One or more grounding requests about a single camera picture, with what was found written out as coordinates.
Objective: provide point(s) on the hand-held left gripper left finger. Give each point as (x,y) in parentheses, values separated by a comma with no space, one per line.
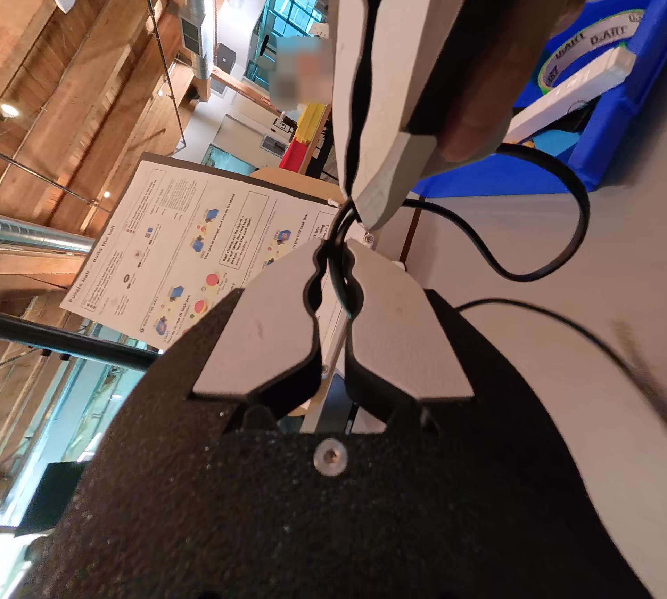
(260,338)

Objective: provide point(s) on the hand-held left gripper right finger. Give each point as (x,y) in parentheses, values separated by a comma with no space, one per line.
(406,343)

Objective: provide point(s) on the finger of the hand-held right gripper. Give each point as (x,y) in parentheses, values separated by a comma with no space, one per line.
(396,62)
(346,62)

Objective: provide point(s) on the green tape roll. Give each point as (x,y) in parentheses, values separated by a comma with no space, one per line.
(578,49)

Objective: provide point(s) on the white tile strip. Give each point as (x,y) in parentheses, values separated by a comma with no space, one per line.
(573,88)

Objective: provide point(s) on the blue plastic bin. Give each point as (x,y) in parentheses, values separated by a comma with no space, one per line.
(615,140)

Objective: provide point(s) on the person's right hand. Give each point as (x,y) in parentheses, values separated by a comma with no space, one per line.
(510,62)

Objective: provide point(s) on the yellow plastic bin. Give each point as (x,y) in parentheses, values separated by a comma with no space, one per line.
(312,124)

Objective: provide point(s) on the black tablet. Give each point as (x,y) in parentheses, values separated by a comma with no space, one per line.
(336,406)

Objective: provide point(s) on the printed instruction sheet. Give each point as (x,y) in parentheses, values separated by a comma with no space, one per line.
(182,244)

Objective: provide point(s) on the wooden display board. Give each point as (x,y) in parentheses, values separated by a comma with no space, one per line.
(297,182)

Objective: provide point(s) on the white vent grille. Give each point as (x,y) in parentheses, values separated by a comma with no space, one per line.
(190,36)

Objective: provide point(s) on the black metal pole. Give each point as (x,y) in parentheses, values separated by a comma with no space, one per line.
(78,343)

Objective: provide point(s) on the black computer monitor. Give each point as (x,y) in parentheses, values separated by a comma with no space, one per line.
(52,497)

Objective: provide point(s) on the ceiling spot light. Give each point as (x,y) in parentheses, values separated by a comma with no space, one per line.
(8,110)

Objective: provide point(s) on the black wall speaker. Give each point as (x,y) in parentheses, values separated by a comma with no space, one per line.
(225,57)

